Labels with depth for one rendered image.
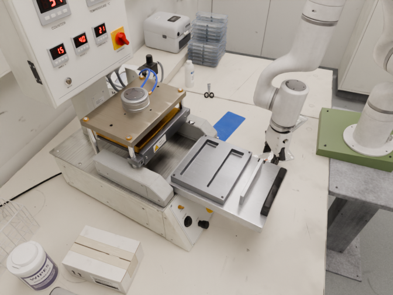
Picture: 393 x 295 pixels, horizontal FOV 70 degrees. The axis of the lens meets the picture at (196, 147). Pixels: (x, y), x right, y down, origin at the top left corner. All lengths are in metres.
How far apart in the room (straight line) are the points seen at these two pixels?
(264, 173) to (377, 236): 1.37
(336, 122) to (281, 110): 0.53
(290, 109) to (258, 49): 2.51
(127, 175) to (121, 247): 0.21
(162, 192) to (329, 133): 0.82
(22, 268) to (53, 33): 0.58
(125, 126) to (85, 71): 0.19
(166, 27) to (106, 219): 1.15
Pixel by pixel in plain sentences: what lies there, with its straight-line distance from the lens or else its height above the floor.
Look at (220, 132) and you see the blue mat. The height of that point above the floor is 0.75.
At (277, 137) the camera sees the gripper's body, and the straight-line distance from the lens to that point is 0.99.
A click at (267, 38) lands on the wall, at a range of 3.32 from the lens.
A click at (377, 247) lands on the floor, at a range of 2.08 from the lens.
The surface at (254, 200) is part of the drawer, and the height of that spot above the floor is 0.97.
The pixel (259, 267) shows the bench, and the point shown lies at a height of 0.75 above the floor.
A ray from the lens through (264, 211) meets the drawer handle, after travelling 0.74.
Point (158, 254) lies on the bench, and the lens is 0.94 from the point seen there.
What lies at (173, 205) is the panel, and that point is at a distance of 0.83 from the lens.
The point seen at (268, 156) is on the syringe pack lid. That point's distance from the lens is 1.11.
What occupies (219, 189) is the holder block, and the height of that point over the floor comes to 0.98.
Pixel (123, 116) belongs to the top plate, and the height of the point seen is 1.11.
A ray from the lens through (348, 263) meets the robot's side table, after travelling 1.93.
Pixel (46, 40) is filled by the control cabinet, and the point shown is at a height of 1.32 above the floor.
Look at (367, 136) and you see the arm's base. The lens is 1.28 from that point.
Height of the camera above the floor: 1.60
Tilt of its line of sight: 45 degrees down
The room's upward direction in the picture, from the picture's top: straight up
